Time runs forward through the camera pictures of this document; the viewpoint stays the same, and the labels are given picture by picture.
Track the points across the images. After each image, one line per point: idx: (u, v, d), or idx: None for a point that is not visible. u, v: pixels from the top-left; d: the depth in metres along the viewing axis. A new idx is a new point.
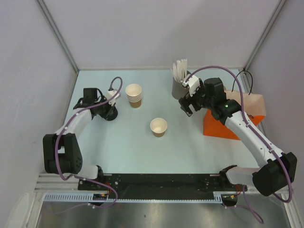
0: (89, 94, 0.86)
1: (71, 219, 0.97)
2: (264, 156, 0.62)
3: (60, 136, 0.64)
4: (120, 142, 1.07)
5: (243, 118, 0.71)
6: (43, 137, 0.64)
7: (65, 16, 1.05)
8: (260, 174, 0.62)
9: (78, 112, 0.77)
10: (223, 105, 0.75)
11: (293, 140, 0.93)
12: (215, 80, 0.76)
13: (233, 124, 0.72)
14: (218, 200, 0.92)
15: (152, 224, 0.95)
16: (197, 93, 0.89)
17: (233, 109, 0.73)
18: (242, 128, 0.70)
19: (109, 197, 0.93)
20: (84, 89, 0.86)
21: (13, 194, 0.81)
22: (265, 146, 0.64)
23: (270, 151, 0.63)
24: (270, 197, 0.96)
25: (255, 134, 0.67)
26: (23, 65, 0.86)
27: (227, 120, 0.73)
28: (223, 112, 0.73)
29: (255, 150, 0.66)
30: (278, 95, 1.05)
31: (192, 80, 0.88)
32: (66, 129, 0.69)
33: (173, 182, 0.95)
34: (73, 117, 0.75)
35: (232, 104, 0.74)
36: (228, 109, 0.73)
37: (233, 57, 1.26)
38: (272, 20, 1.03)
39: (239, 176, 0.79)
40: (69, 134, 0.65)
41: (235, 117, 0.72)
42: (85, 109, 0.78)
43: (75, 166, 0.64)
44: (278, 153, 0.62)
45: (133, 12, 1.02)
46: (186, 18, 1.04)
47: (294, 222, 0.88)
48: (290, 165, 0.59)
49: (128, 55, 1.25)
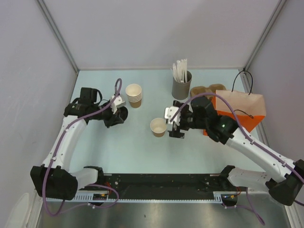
0: (86, 95, 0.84)
1: (71, 219, 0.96)
2: (280, 172, 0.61)
3: (47, 172, 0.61)
4: (120, 142, 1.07)
5: (246, 136, 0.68)
6: (32, 169, 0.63)
7: (65, 15, 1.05)
8: (277, 189, 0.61)
9: (67, 127, 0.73)
10: (219, 125, 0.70)
11: (293, 140, 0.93)
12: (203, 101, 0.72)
13: (237, 144, 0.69)
14: (218, 200, 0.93)
15: (152, 224, 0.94)
16: (183, 118, 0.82)
17: (230, 128, 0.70)
18: (247, 146, 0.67)
19: (109, 197, 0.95)
20: (81, 89, 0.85)
21: (12, 194, 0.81)
22: (277, 160, 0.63)
23: (283, 165, 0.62)
24: (270, 197, 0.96)
25: (263, 150, 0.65)
26: (23, 65, 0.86)
27: (228, 141, 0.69)
28: (223, 133, 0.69)
29: (268, 167, 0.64)
30: (278, 95, 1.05)
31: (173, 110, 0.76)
32: (54, 161, 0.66)
33: (173, 182, 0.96)
34: (63, 135, 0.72)
35: (227, 121, 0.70)
36: (226, 129, 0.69)
37: (233, 57, 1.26)
38: (272, 21, 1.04)
39: (245, 179, 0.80)
40: (57, 169, 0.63)
41: (237, 137, 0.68)
42: (79, 119, 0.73)
43: (67, 195, 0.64)
44: (290, 164, 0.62)
45: (133, 12, 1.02)
46: (186, 18, 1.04)
47: (294, 222, 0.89)
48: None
49: (128, 55, 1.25)
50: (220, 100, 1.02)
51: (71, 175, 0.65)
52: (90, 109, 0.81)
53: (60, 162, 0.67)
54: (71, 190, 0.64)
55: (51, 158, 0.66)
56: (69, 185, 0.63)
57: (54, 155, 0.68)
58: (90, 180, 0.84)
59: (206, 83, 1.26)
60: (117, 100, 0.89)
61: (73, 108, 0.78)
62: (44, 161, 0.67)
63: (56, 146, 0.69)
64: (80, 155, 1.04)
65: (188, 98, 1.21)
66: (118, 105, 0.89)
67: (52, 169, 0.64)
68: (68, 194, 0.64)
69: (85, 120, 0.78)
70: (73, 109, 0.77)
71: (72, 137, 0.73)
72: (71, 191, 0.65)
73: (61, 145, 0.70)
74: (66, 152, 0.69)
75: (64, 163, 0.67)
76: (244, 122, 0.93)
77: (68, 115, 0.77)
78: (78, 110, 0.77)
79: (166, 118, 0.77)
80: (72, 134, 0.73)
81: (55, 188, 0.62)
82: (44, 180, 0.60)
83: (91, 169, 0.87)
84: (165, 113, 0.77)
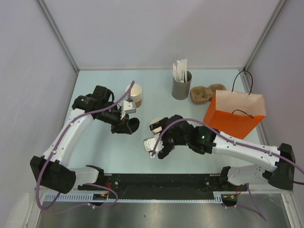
0: (99, 92, 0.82)
1: (71, 220, 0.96)
2: (270, 162, 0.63)
3: (45, 165, 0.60)
4: (120, 142, 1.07)
5: (227, 139, 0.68)
6: (32, 158, 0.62)
7: (65, 16, 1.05)
8: (275, 178, 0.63)
9: (72, 121, 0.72)
10: (199, 138, 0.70)
11: (294, 140, 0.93)
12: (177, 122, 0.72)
13: (222, 150, 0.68)
14: (218, 200, 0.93)
15: (152, 224, 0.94)
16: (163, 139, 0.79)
17: (211, 136, 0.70)
18: (232, 148, 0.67)
19: (109, 197, 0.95)
20: (97, 86, 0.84)
21: (12, 194, 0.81)
22: (263, 152, 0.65)
23: (270, 155, 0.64)
24: (270, 197, 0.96)
25: (247, 147, 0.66)
26: (23, 65, 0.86)
27: (213, 149, 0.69)
28: (206, 144, 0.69)
29: (257, 161, 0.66)
30: (278, 95, 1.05)
31: (151, 143, 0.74)
32: (53, 154, 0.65)
33: (173, 182, 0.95)
34: (67, 128, 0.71)
35: (205, 131, 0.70)
36: (206, 139, 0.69)
37: (233, 57, 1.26)
38: (272, 20, 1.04)
39: (242, 177, 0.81)
40: (55, 163, 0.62)
41: (219, 143, 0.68)
42: (85, 114, 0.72)
43: (62, 187, 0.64)
44: (276, 151, 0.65)
45: (133, 12, 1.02)
46: (186, 19, 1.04)
47: (294, 222, 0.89)
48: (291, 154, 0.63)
49: (129, 55, 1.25)
50: (220, 100, 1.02)
51: (69, 171, 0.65)
52: (99, 106, 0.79)
53: (59, 156, 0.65)
54: (68, 185, 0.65)
55: (51, 151, 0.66)
56: (66, 181, 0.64)
57: (55, 147, 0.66)
58: (90, 179, 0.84)
59: (206, 83, 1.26)
60: (127, 105, 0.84)
61: (82, 100, 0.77)
62: (44, 153, 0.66)
63: (58, 139, 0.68)
64: (80, 155, 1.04)
65: (188, 98, 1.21)
66: (127, 110, 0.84)
67: (51, 162, 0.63)
68: (64, 189, 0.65)
69: (91, 116, 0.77)
70: (81, 101, 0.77)
71: (76, 133, 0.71)
72: (68, 185, 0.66)
73: (63, 139, 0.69)
74: (67, 147, 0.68)
75: (64, 158, 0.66)
76: (244, 122, 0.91)
77: (76, 108, 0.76)
78: (86, 105, 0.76)
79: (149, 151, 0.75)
80: (76, 129, 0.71)
81: (52, 179, 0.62)
82: (42, 170, 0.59)
83: (92, 168, 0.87)
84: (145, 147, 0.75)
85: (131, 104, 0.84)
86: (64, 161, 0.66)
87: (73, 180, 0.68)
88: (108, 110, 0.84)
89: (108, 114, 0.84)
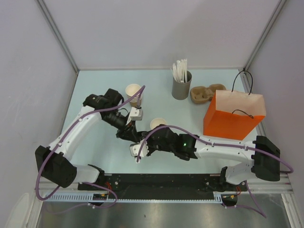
0: (111, 95, 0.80)
1: (71, 219, 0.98)
2: (247, 156, 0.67)
3: (48, 158, 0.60)
4: (120, 142, 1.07)
5: (206, 142, 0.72)
6: (37, 147, 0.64)
7: (65, 16, 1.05)
8: (256, 169, 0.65)
9: (81, 117, 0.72)
10: (182, 146, 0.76)
11: (294, 140, 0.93)
12: (163, 132, 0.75)
13: (203, 153, 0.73)
14: (218, 200, 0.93)
15: (152, 224, 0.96)
16: (149, 144, 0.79)
17: (192, 142, 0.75)
18: (211, 150, 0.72)
19: (108, 197, 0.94)
20: (109, 89, 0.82)
21: (12, 194, 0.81)
22: (240, 148, 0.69)
23: (246, 149, 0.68)
24: (270, 197, 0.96)
25: (224, 147, 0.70)
26: (23, 65, 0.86)
27: (196, 154, 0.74)
28: (188, 151, 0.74)
29: (236, 157, 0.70)
30: (278, 95, 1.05)
31: (136, 148, 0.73)
32: (59, 146, 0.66)
33: (173, 182, 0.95)
34: (75, 123, 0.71)
35: (188, 139, 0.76)
36: (189, 146, 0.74)
37: (233, 57, 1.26)
38: (272, 21, 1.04)
39: (238, 176, 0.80)
40: (59, 156, 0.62)
41: (199, 147, 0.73)
42: (93, 111, 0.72)
43: (62, 181, 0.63)
44: (251, 145, 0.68)
45: (133, 12, 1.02)
46: (186, 19, 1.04)
47: (294, 222, 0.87)
48: (267, 145, 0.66)
49: (128, 55, 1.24)
50: (220, 100, 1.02)
51: (69, 165, 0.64)
52: (109, 106, 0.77)
53: (63, 149, 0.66)
54: (67, 179, 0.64)
55: (57, 143, 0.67)
56: (66, 175, 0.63)
57: (61, 140, 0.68)
58: (89, 179, 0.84)
59: (206, 83, 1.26)
60: (134, 111, 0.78)
61: (93, 99, 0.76)
62: (50, 144, 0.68)
63: (65, 132, 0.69)
64: (79, 155, 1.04)
65: (188, 98, 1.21)
66: (132, 117, 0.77)
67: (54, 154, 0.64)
68: (63, 184, 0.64)
69: (100, 115, 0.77)
70: (93, 99, 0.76)
71: (83, 129, 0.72)
72: (68, 180, 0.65)
73: (70, 132, 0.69)
74: (73, 140, 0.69)
75: (68, 152, 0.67)
76: (244, 122, 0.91)
77: (87, 105, 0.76)
78: (96, 103, 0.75)
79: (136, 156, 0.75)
80: (83, 125, 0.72)
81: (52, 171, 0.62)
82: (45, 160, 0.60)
83: (93, 168, 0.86)
84: (131, 153, 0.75)
85: (137, 111, 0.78)
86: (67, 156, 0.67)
87: (74, 176, 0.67)
88: (115, 114, 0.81)
89: (115, 118, 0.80)
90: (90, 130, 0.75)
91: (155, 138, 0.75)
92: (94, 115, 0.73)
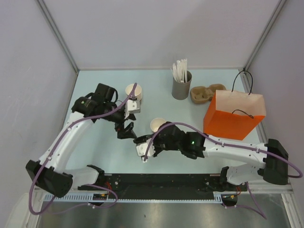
0: (101, 92, 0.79)
1: (71, 219, 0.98)
2: (258, 159, 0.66)
3: (39, 171, 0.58)
4: (120, 142, 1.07)
5: (216, 141, 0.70)
6: (28, 162, 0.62)
7: (65, 16, 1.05)
8: (266, 174, 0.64)
9: (70, 125, 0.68)
10: (190, 144, 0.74)
11: (294, 140, 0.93)
12: (170, 129, 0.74)
13: (212, 153, 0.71)
14: (218, 200, 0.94)
15: (152, 224, 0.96)
16: (155, 144, 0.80)
17: (201, 141, 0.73)
18: (220, 150, 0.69)
19: (109, 197, 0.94)
20: (98, 86, 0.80)
21: (12, 194, 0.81)
22: (251, 150, 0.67)
23: (257, 152, 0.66)
24: (270, 197, 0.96)
25: (235, 147, 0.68)
26: (23, 65, 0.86)
27: (204, 153, 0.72)
28: (197, 149, 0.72)
29: (246, 159, 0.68)
30: (278, 95, 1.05)
31: (143, 148, 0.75)
32: (49, 160, 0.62)
33: (173, 182, 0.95)
34: (64, 133, 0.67)
35: (196, 137, 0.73)
36: (197, 144, 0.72)
37: (233, 57, 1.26)
38: (272, 21, 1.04)
39: (240, 176, 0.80)
40: (50, 169, 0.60)
41: (209, 147, 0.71)
42: (83, 118, 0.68)
43: (57, 193, 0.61)
44: (263, 147, 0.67)
45: (133, 12, 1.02)
46: (186, 19, 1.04)
47: (294, 222, 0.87)
48: (279, 148, 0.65)
49: (128, 55, 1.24)
50: (220, 100, 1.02)
51: (64, 176, 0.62)
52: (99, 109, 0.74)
53: (54, 163, 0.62)
54: (62, 190, 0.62)
55: (46, 157, 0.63)
56: (61, 185, 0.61)
57: (51, 153, 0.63)
58: (89, 180, 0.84)
59: (206, 83, 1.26)
60: (131, 105, 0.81)
61: (82, 103, 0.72)
62: (40, 158, 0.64)
63: (54, 145, 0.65)
64: (79, 155, 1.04)
65: (188, 98, 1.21)
66: (130, 110, 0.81)
67: (45, 168, 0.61)
68: (60, 195, 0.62)
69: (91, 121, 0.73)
70: (81, 104, 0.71)
71: (74, 138, 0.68)
72: (63, 191, 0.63)
73: (60, 143, 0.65)
74: (64, 152, 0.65)
75: (59, 165, 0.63)
76: (244, 122, 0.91)
77: (75, 111, 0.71)
78: (86, 107, 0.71)
79: (142, 156, 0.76)
80: (74, 134, 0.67)
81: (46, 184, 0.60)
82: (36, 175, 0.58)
83: (92, 170, 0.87)
84: (137, 151, 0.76)
85: (135, 104, 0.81)
86: (60, 167, 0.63)
87: (70, 186, 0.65)
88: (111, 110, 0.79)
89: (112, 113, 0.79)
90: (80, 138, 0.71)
91: (162, 136, 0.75)
92: (84, 122, 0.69)
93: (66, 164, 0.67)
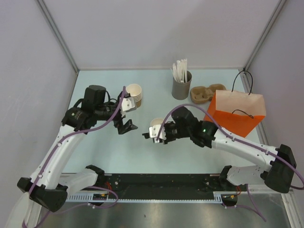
0: (90, 97, 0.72)
1: (71, 219, 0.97)
2: (265, 160, 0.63)
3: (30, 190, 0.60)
4: (119, 142, 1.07)
5: (227, 134, 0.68)
6: (19, 180, 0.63)
7: (65, 16, 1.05)
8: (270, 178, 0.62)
9: (60, 140, 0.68)
10: (201, 131, 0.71)
11: (294, 140, 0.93)
12: (182, 112, 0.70)
13: (220, 145, 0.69)
14: (218, 200, 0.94)
15: (152, 224, 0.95)
16: (166, 130, 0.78)
17: (212, 130, 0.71)
18: (229, 144, 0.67)
19: (109, 197, 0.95)
20: (86, 89, 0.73)
21: (12, 194, 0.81)
22: (260, 150, 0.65)
23: (266, 154, 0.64)
24: (270, 197, 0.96)
25: (245, 145, 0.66)
26: (23, 65, 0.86)
27: (213, 143, 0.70)
28: (206, 137, 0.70)
29: (252, 159, 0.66)
30: (278, 96, 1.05)
31: (156, 128, 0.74)
32: (40, 178, 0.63)
33: (173, 182, 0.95)
34: (54, 149, 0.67)
35: (208, 126, 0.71)
36: (207, 133, 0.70)
37: (233, 57, 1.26)
38: (272, 21, 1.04)
39: (242, 176, 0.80)
40: (41, 188, 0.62)
41: (219, 137, 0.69)
42: (73, 134, 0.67)
43: (51, 208, 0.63)
44: (273, 151, 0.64)
45: (133, 12, 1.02)
46: (186, 19, 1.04)
47: (295, 222, 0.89)
48: (289, 156, 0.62)
49: (128, 55, 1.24)
50: (220, 100, 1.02)
51: (56, 192, 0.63)
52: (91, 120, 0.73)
53: (45, 181, 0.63)
54: (57, 204, 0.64)
55: (37, 175, 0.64)
56: (55, 200, 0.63)
57: (41, 171, 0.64)
58: (88, 183, 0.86)
59: (206, 83, 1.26)
60: (126, 105, 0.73)
61: (72, 115, 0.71)
62: (32, 175, 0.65)
63: (45, 162, 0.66)
64: (79, 155, 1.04)
65: (188, 98, 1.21)
66: (126, 110, 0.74)
67: (36, 186, 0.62)
68: (54, 209, 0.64)
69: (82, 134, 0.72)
70: (72, 116, 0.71)
71: (65, 153, 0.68)
72: (57, 204, 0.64)
73: (51, 160, 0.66)
74: (55, 168, 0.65)
75: (51, 182, 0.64)
76: (244, 122, 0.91)
77: (66, 124, 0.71)
78: (76, 119, 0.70)
79: (154, 137, 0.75)
80: (64, 149, 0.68)
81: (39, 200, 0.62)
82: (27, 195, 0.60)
83: (89, 173, 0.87)
84: (150, 133, 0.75)
85: (130, 103, 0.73)
86: (52, 185, 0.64)
87: (64, 198, 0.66)
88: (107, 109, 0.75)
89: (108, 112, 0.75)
90: (71, 152, 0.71)
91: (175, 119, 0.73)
92: (74, 136, 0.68)
93: (59, 178, 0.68)
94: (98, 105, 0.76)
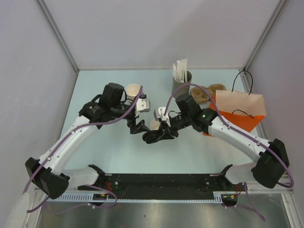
0: (109, 94, 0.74)
1: (71, 219, 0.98)
2: (255, 150, 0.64)
3: (37, 170, 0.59)
4: (120, 142, 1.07)
5: (223, 122, 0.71)
6: (29, 159, 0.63)
7: (65, 16, 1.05)
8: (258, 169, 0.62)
9: (74, 129, 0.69)
10: (200, 117, 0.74)
11: (294, 140, 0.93)
12: (185, 96, 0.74)
13: (216, 131, 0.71)
14: (218, 200, 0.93)
15: (152, 224, 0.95)
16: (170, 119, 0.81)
17: (211, 117, 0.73)
18: (224, 131, 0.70)
19: (109, 197, 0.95)
20: (107, 86, 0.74)
21: (12, 194, 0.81)
22: (252, 140, 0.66)
23: (258, 144, 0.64)
24: (270, 197, 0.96)
25: (239, 134, 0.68)
26: (23, 65, 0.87)
27: (209, 129, 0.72)
28: (204, 122, 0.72)
29: (244, 148, 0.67)
30: (278, 95, 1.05)
31: (162, 109, 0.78)
32: (48, 161, 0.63)
33: (173, 182, 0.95)
34: (68, 136, 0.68)
35: (209, 113, 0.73)
36: (206, 118, 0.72)
37: (233, 57, 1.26)
38: (272, 21, 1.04)
39: (238, 174, 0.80)
40: (46, 171, 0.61)
41: (215, 123, 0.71)
42: (89, 124, 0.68)
43: (51, 194, 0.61)
44: (266, 143, 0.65)
45: (133, 12, 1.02)
46: (186, 19, 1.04)
47: (294, 222, 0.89)
48: (281, 150, 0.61)
49: (128, 55, 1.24)
50: (220, 100, 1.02)
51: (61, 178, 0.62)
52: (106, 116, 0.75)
53: (52, 165, 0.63)
54: (57, 192, 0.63)
55: (46, 157, 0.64)
56: (57, 186, 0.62)
57: (51, 154, 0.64)
58: (87, 181, 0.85)
59: (206, 83, 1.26)
60: (141, 104, 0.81)
61: (90, 109, 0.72)
62: (41, 157, 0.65)
63: (56, 146, 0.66)
64: (79, 155, 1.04)
65: None
66: (140, 110, 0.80)
67: (43, 169, 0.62)
68: (53, 195, 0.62)
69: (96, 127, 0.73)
70: (89, 109, 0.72)
71: (76, 142, 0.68)
72: (57, 192, 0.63)
73: (61, 146, 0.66)
74: (64, 155, 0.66)
75: (57, 167, 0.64)
76: (244, 122, 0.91)
77: (82, 115, 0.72)
78: (92, 113, 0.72)
79: (159, 118, 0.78)
80: (75, 138, 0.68)
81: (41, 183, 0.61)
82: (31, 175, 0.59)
83: (91, 172, 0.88)
84: (156, 113, 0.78)
85: (144, 104, 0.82)
86: (57, 169, 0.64)
87: (65, 186, 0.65)
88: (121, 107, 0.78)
89: (122, 111, 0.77)
90: (80, 146, 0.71)
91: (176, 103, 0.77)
92: (88, 127, 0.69)
93: (63, 168, 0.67)
94: (115, 102, 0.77)
